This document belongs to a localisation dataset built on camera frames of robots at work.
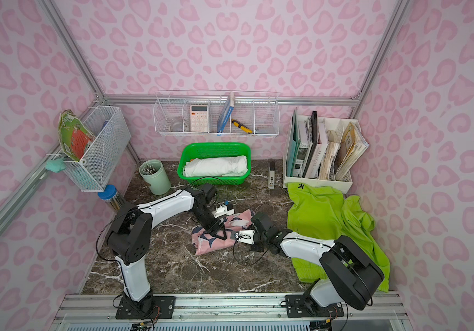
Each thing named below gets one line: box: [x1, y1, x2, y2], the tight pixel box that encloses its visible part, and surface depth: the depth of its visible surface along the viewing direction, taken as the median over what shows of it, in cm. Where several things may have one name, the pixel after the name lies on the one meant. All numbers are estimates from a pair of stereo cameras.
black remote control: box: [268, 161, 275, 189], surface depth 109 cm
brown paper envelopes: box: [334, 121, 370, 181], surface depth 97 cm
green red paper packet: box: [57, 108, 96, 162], surface depth 74 cm
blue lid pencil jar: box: [97, 184, 123, 211], surface depth 85 cm
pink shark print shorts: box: [190, 208, 253, 256], surface depth 85 cm
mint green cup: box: [139, 159, 172, 196], surface depth 100 cm
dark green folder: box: [286, 108, 302, 178], surface depth 92 cm
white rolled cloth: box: [183, 155, 249, 178], surface depth 105 cm
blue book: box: [216, 91, 235, 136], surface depth 90 cm
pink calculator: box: [190, 104, 209, 133], surface depth 97 cm
